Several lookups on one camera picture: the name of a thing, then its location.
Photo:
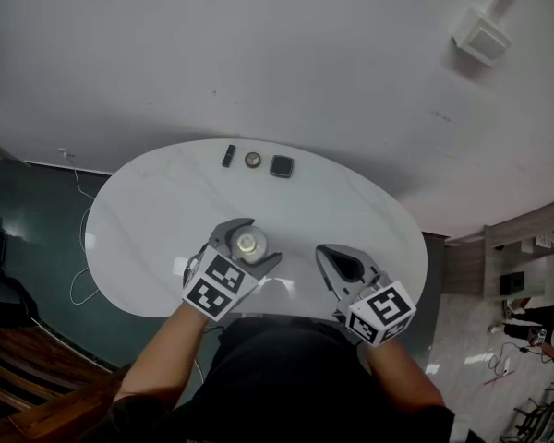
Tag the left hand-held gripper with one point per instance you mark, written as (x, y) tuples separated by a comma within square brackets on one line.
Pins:
[(217, 289)]

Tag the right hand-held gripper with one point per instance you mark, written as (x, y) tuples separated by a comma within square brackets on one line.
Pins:
[(381, 314)]

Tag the small white jar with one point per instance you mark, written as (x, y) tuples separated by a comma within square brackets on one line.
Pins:
[(249, 243)]

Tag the person's right forearm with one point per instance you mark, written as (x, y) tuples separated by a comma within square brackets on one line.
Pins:
[(404, 376)]

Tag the person's left forearm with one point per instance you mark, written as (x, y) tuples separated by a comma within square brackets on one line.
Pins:
[(161, 358)]

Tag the white kidney-shaped table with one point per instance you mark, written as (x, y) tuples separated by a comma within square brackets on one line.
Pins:
[(166, 210)]

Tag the small round brown tin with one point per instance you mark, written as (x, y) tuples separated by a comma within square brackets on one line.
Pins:
[(252, 159)]

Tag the black square compact case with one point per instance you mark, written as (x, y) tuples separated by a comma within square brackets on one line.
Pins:
[(281, 165)]

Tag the black stick tube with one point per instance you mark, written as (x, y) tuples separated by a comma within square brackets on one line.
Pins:
[(228, 156)]

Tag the grey wooden shelf unit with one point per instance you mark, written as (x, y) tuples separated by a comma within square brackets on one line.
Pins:
[(466, 266)]

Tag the person's black shirt torso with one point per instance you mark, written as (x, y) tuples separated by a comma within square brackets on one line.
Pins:
[(281, 386)]

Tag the black speaker box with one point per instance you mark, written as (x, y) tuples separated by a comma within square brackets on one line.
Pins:
[(512, 283)]

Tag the white power strip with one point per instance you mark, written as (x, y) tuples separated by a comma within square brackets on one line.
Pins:
[(506, 367)]

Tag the wooden slatted bench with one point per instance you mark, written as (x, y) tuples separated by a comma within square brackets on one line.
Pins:
[(37, 386)]

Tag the white wall plug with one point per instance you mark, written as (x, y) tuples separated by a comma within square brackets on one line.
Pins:
[(65, 152)]

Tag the white wall switch box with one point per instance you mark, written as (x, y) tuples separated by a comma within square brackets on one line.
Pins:
[(482, 37)]

